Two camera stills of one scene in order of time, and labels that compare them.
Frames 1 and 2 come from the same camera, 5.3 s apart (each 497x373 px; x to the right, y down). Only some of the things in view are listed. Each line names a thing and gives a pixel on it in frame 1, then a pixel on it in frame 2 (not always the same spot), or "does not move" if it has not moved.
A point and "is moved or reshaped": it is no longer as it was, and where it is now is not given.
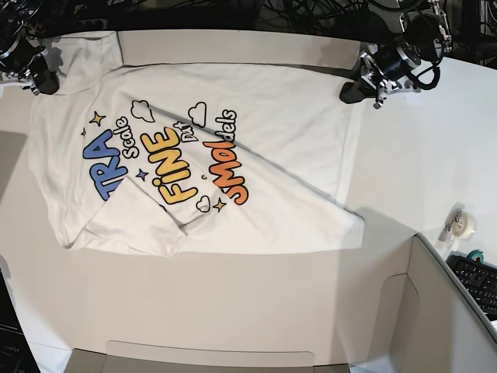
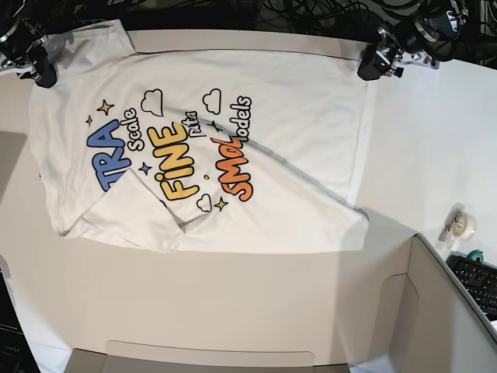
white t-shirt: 189,158 is moved or reshaped
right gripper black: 384,85 to 396,57
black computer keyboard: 481,278 does not move
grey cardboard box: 401,309 does not move
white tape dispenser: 458,224 does not move
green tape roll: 474,254 does not move
